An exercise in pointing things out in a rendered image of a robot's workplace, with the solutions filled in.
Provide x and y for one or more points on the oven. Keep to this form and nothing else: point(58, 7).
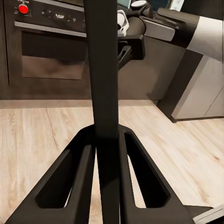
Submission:
point(46, 44)

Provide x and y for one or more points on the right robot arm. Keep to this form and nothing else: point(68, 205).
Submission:
point(199, 34)

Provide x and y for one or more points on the poster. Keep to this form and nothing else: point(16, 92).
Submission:
point(101, 25)

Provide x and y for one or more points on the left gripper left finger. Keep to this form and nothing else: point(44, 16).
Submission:
point(63, 194)

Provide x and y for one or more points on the fridge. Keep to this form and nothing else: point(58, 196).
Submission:
point(197, 88)

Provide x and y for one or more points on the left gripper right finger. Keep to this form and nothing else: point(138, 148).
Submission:
point(162, 204)

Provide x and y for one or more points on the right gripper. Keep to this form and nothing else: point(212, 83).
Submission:
point(131, 46)

